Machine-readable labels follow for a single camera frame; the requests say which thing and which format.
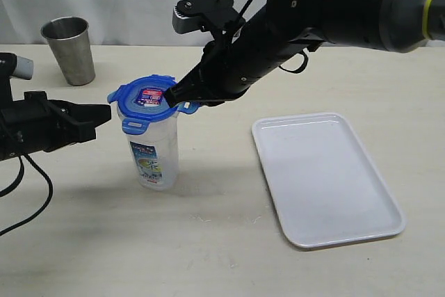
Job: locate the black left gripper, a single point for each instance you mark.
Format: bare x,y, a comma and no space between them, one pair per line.
36,123

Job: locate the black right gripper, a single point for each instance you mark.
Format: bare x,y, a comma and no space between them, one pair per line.
202,84

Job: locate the blue plastic lid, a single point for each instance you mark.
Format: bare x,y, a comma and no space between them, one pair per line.
141,103

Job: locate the stainless steel cup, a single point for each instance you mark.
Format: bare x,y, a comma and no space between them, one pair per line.
69,42

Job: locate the clear plastic container with label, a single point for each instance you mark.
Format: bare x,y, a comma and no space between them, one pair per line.
154,150

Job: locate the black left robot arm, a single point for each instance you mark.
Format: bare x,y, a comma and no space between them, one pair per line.
37,123

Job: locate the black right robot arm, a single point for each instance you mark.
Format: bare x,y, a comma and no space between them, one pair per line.
242,51

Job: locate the white rectangular tray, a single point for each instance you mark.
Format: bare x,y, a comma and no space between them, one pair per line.
325,188

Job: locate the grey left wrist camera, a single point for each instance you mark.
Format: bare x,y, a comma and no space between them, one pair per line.
23,69

